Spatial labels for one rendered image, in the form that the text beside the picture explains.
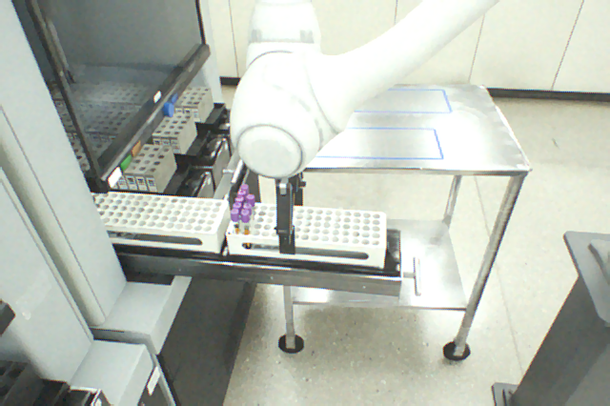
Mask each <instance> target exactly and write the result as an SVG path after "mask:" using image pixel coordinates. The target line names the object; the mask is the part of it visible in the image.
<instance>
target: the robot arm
mask: <svg viewBox="0 0 610 406"><path fill-rule="evenodd" d="M498 1H499V0H423V1H422V2H421V3H419V4H418V5H417V7H416V8H415V9H414V10H412V11H411V12H410V13H409V14H408V15H407V16H405V17H404V18H403V19H402V20H401V21H400V22H398V23H397V24H396V25H395V26H393V27H392V28H391V29H389V30H388V31H386V32H385V33H383V34H382V35H381V36H379V37H378V38H377V39H375V40H373V41H372V42H370V43H368V44H366V45H364V46H362V47H360V48H358V49H356V50H354V51H349V52H346V53H343V54H340V55H325V54H322V50H321V35H320V29H319V25H318V21H317V17H316V14H315V9H314V6H313V4H312V2H311V1H310V0H256V1H255V2H254V7H253V10H252V14H251V18H250V23H249V27H248V46H247V47H246V68H245V73H244V74H243V76H242V77H241V79H240V81H239V83H238V86H237V88H236V90H235V93H234V102H233V106H232V112H231V138H232V142H233V145H234V148H235V150H236V151H237V152H238V154H239V156H240V157H241V159H242V160H243V161H244V163H245V164H246V165H247V166H248V168H249V169H250V170H251V171H254V172H255V173H257V174H259V175H261V176H264V177H268V178H274V179H277V182H275V184H274V186H275V226H274V231H275V234H276V235H278V249H279V254H286V255H295V225H293V217H294V206H302V207H303V188H300V187H306V181H302V178H303V177H304V174H303V170H304V169H305V168H307V167H308V166H309V165H310V164H311V163H312V162H313V160H314V159H315V157H316V155H317V154H318V153H320V152H321V151H322V150H323V148H324V147H325V146H326V145H327V144H328V143H329V142H331V141H332V140H333V139H334V138H336V137H337V136H338V135H340V134H341V133H342V132H345V131H346V128H347V125H348V122H349V120H350V117H351V116H352V114H353V113H354V112H355V111H356V110H357V109H358V108H359V107H361V106H362V105H364V104H365V103H367V102H368V101H370V100H372V99H373V98H375V97H377V96H378V95H379V94H381V93H382V92H384V91H386V90H388V89H389V88H391V87H393V85H395V84H396V83H398V82H399V81H401V80H402V79H403V78H405V77H406V76H409V75H410V74H411V73H413V72H414V71H416V70H417V69H418V68H420V67H421V66H422V65H423V64H425V63H426V62H427V61H428V60H430V59H431V58H432V57H433V56H434V55H436V54H437V53H438V52H439V51H441V50H442V49H443V48H444V47H446V46H447V45H448V44H449V43H450V42H452V40H453V39H454V38H455V37H456V36H458V35H459V34H460V33H461V32H462V31H464V30H465V29H466V28H468V27H469V26H470V25H471V24H472V23H474V22H475V21H476V20H477V19H478V18H480V17H481V15H482V14H483V13H485V12H486V11H488V10H489V9H490V8H492V7H493V6H494V5H495V4H496V3H497V2H498ZM588 247H589V249H590V250H591V252H592V253H593V254H594V255H595V256H596V258H597V260H598V262H599V264H600V267H601V269H602V271H603V273H604V276H605V278H606V280H607V282H608V284H609V287H610V242H608V241H604V240H599V239H593V240H591V242H590V243H589V245H588Z"/></svg>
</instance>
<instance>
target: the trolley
mask: <svg viewBox="0 0 610 406"><path fill-rule="evenodd" d="M532 170H533V168H532V166H531V164H530V162H529V160H528V158H527V157H526V155H525V153H524V151H523V149H522V147H521V145H520V144H519V142H518V140H517V138H516V136H515V134H514V132H513V131H512V129H511V127H510V125H509V123H508V121H507V119H506V118H505V116H504V114H503V112H502V110H501V108H500V106H496V105H495V103H494V101H493V99H492V97H491V95H490V93H489V92H488V91H487V89H486V87H485V85H484V84H471V85H412V84H395V85H393V87H391V88H389V89H388V90H386V91H384V92H382V93H381V94H379V95H378V96H377V97H375V98H373V99H372V100H370V101H368V102H367V103H365V104H364V105H362V106H361V107H359V108H358V109H357V110H356V111H355V112H354V113H353V114H352V116H351V117H350V120H349V122H348V125H347V128H346V131H345V132H342V133H341V134H340V135H338V136H337V137H336V138H334V139H333V140H332V141H331V142H329V143H328V144H327V145H326V146H325V147H324V148H323V150H322V151H321V152H320V153H318V154H317V155H316V157H315V159H314V160H313V162H312V163H311V164H310V165H309V166H308V167H307V168H305V169H304V170H303V172H304V173H395V174H441V175H453V180H452V184H451V188H450V192H449V196H448V200H447V204H446V209H445V213H444V216H443V220H413V219H386V229H393V230H399V231H400V230H401V255H402V271H403V272H413V257H414V256H418V257H419V266H420V280H421V296H415V291H414V280H413V279H407V278H402V283H401V288H400V294H399V299H398V303H397V296H392V295H382V294H365V293H354V292H344V291H334V290H324V289H314V288H304V287H295V286H284V285H282V287H283V299H284V312H285V324H286V334H285V335H282V336H281V337H280V338H279V340H278V348H279V349H280V350H281V351H283V352H285V353H289V354H295V353H298V352H300V351H302V350H303V347H304V340H303V338H302V337H301V336H299V335H296V334H295V329H294V313H293V305H316V306H343V307H370V308H396V309H421V310H431V311H448V312H465V315H464V317H463V319H462V322H461V325H460V328H459V331H458V334H457V336H455V338H454V341H453V342H449V343H448V344H446V345H445V346H444V347H443V354H444V356H445V357H446V358H447V359H449V360H452V361H461V360H464V359H466V358H467V357H468V356H470V354H471V350H470V346H469V345H468V344H467V343H466V340H467V337H468V334H469V333H470V330H471V327H472V324H473V322H474V319H475V316H476V313H477V310H478V306H479V303H480V301H481V299H482V296H483V293H484V290H485V288H486V285H487V282H488V279H489V277H488V276H490V275H489V274H490V272H491V269H492V266H493V264H494V261H495V258H496V255H497V253H498V248H499V245H500V242H501V240H503V237H504V235H505V232H506V230H507V227H508V224H509V221H510V219H511V216H512V213H513V210H514V208H515V206H516V203H517V200H518V197H519V193H520V190H521V187H522V185H523V182H524V179H525V176H528V173H529V172H531V171H532ZM463 175H488V176H511V177H510V180H509V183H508V186H507V189H505V192H504V195H503V197H502V200H501V203H500V206H499V209H498V214H497V217H496V220H495V223H494V226H493V229H492V231H491V234H490V237H489V240H488V243H487V246H486V249H485V252H484V255H483V258H482V260H481V263H480V266H479V269H478V274H477V277H476V280H475V283H474V286H473V289H472V292H471V294H470V297H469V300H468V303H467V301H466V297H465V293H464V290H463V286H462V282H461V278H460V275H459V271H458V264H457V261H456V257H455V253H454V249H453V245H452V242H451V238H450V235H449V228H450V224H451V220H452V216H453V212H454V208H455V205H456V201H457V197H458V190H459V186H460V182H461V178H462V176H463Z"/></svg>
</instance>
